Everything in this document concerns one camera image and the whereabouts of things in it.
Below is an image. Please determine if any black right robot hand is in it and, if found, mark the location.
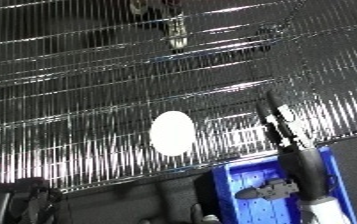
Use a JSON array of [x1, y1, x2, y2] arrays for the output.
[[233, 91, 333, 205]]

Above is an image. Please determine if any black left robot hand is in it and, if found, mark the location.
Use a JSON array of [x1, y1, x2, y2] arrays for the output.
[[0, 177, 68, 224]]

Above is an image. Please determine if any white paper cup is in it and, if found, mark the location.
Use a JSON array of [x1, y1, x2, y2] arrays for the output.
[[147, 110, 198, 157]]

